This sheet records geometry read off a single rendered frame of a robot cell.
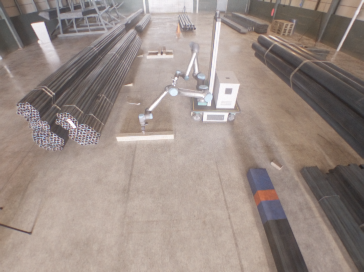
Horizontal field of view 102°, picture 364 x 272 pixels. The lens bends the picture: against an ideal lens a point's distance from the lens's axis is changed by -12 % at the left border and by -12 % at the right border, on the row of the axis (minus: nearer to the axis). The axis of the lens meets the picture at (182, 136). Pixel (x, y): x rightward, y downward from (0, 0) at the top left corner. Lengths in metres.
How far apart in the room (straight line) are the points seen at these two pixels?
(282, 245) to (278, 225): 0.21
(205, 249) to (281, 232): 0.85
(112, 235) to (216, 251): 1.19
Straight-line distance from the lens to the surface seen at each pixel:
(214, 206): 2.33
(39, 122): 3.09
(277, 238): 2.23
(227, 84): 3.00
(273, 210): 2.35
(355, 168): 3.10
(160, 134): 2.98
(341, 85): 2.25
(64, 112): 2.80
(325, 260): 2.64
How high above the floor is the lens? 2.10
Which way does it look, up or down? 43 degrees down
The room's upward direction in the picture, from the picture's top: straight up
